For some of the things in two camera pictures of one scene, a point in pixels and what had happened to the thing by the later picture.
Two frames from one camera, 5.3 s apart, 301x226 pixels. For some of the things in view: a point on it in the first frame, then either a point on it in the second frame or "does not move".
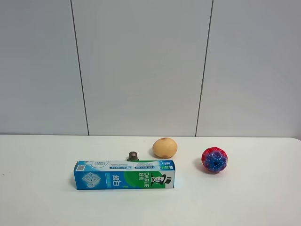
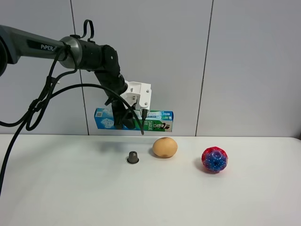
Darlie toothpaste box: x=124 y=174 to x=154 y=120
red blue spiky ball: x=214 y=159 does not move
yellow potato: x=164 y=148 does not move
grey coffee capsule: x=132 y=156 does not move
